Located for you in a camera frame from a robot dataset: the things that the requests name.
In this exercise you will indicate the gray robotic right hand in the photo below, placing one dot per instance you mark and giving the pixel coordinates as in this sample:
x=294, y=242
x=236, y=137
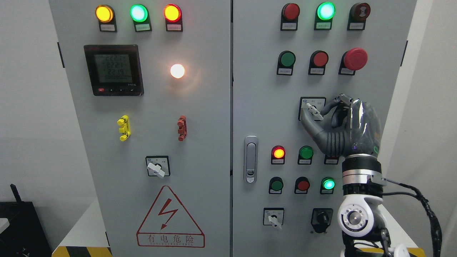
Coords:
x=356, y=128

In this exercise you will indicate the green indicator middle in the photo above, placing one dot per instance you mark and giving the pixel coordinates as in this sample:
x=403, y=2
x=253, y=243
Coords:
x=305, y=155

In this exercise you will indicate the lit green push button lower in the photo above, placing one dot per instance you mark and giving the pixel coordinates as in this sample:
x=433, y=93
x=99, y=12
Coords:
x=327, y=185

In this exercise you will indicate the red emergency stop button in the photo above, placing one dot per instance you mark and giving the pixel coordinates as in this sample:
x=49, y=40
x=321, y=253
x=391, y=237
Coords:
x=353, y=60

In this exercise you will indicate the red push button lower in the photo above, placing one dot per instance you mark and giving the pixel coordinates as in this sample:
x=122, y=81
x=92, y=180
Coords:
x=302, y=185

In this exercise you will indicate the red push button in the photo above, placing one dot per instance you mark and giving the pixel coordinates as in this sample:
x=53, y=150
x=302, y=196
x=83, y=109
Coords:
x=318, y=61
x=302, y=185

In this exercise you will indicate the red push button upper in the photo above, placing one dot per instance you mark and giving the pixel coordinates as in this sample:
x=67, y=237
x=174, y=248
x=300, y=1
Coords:
x=318, y=61

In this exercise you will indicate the lit red indicator middle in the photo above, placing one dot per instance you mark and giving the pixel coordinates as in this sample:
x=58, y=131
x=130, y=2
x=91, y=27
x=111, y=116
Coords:
x=278, y=155

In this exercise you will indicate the green push button upper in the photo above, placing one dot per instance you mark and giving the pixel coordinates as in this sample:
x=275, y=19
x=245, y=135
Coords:
x=286, y=61

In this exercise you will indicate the black red buzzer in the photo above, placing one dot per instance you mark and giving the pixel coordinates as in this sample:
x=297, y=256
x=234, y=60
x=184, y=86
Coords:
x=358, y=15

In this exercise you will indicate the bright green indicator top right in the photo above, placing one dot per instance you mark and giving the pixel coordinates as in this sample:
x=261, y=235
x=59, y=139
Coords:
x=324, y=15

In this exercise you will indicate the dark red indicator top right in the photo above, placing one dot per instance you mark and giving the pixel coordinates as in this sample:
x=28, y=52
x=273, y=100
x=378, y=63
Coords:
x=289, y=17

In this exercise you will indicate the gray electrical cabinet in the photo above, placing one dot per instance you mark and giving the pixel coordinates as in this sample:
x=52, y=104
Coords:
x=230, y=90

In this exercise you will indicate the red terminal connector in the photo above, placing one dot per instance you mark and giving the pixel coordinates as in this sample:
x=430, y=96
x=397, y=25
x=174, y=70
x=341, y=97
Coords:
x=182, y=128

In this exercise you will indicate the white glowing lamp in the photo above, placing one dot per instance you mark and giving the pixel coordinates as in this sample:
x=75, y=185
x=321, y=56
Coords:
x=177, y=71

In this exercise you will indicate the red electrical warning sticker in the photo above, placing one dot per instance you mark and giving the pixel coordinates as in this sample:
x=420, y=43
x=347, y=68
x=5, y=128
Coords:
x=169, y=224

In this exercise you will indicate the red indicator light top left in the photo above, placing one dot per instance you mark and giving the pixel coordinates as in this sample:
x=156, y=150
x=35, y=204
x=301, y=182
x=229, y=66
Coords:
x=173, y=18

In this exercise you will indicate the yellow terminal connector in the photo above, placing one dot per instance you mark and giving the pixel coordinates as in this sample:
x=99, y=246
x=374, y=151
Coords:
x=124, y=127

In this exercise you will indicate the green indicator light top left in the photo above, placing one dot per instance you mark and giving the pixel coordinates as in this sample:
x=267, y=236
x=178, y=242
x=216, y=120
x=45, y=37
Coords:
x=140, y=17

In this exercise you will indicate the black digital power meter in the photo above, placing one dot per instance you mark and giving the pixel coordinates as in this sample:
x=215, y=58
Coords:
x=114, y=70

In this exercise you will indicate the yellow indicator light top left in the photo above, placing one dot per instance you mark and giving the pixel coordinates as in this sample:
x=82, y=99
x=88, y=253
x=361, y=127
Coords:
x=106, y=18

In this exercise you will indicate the black box with antenna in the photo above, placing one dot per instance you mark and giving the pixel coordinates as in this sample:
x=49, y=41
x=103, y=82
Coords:
x=21, y=232

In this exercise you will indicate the black rotary selector switch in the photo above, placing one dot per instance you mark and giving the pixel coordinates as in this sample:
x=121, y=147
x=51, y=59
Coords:
x=321, y=219

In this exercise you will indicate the silver cabinet door handle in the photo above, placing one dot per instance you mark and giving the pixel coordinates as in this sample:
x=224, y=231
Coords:
x=250, y=159

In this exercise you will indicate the left panel gray rotary switch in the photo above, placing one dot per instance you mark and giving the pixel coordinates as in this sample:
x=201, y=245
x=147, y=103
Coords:
x=158, y=166

